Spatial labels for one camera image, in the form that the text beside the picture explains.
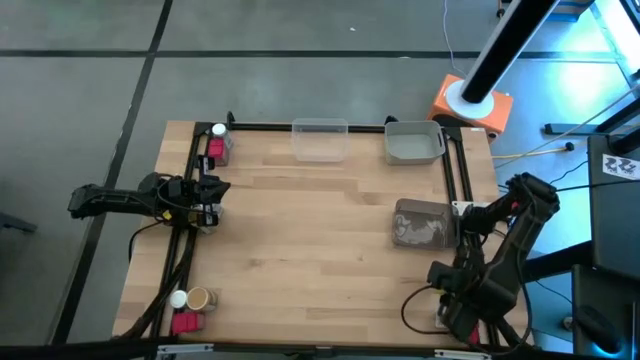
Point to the black desk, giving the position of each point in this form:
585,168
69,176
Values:
615,225

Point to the brown translucent plastic bin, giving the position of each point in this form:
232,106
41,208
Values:
422,225

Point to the white printed sticker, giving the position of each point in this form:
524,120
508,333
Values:
620,167

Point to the white mounting plate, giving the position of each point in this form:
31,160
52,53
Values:
462,205

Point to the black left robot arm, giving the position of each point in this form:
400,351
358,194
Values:
115,199

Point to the black camera pole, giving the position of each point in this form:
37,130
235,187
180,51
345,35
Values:
505,45

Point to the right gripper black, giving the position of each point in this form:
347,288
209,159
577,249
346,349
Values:
482,296

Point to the dark grey furniture foot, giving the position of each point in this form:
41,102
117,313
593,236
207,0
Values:
15,222

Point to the white round base disc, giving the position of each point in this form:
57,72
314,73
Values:
452,100

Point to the black computer mouse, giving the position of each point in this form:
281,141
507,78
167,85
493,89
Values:
597,327

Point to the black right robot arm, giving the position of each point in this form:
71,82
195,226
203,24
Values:
520,235

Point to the black stand foot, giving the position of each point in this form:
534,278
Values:
575,129

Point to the orange box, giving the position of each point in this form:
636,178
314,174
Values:
500,107

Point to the black support bar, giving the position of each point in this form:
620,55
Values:
555,260

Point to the grey plastic bin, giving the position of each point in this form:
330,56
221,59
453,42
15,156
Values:
412,147

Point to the black aluminium table frame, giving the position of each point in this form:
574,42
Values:
260,126

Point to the clear plastic bin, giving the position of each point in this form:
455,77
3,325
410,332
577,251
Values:
320,150

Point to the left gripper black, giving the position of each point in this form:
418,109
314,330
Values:
187,195

